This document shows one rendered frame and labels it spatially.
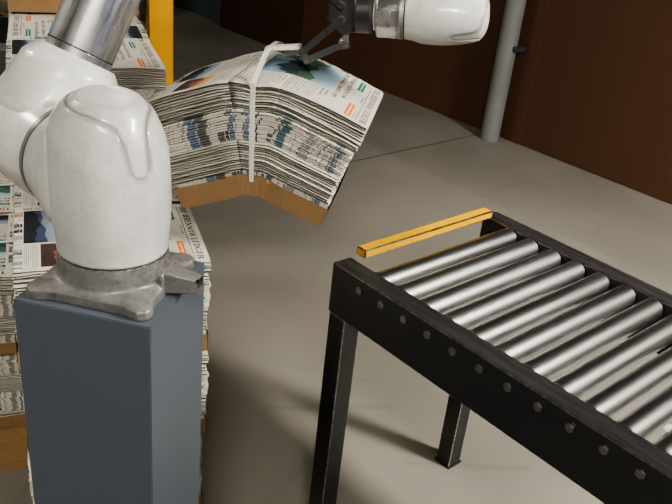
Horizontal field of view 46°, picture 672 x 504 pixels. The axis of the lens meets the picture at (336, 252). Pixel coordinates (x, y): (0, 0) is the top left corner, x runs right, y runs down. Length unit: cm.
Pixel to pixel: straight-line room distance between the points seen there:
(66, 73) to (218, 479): 139
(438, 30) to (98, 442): 92
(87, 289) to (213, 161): 53
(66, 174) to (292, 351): 185
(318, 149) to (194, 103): 25
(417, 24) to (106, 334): 80
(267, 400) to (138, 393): 145
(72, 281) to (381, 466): 145
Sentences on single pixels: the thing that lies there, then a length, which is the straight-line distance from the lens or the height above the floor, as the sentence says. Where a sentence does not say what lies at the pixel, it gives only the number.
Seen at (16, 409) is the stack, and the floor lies 20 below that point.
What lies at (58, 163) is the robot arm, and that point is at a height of 120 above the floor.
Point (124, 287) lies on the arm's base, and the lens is 110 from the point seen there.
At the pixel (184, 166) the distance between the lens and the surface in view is 158.
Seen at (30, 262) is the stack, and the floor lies 83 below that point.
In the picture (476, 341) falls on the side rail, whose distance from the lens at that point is 149.
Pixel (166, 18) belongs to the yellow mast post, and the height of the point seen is 95.
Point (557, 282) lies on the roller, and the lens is 180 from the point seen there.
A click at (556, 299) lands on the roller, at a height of 80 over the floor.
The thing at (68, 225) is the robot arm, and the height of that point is 112.
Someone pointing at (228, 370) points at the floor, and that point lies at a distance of 269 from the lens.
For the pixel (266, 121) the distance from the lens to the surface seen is 151.
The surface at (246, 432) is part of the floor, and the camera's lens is 245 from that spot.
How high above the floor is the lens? 158
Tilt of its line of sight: 27 degrees down
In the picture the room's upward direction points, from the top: 6 degrees clockwise
